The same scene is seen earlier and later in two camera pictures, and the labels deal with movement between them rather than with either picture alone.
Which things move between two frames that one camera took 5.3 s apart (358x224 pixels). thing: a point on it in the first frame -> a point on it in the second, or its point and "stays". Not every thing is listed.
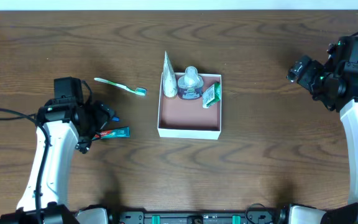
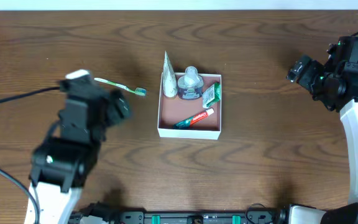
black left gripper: x=89 y=137 -> x=117 y=106
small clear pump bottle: x=189 y=86 stays
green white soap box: x=211 y=95 stays
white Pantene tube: x=169 y=81 stays
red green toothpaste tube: x=119 y=132 -> x=188 y=122
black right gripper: x=301 y=73 stays
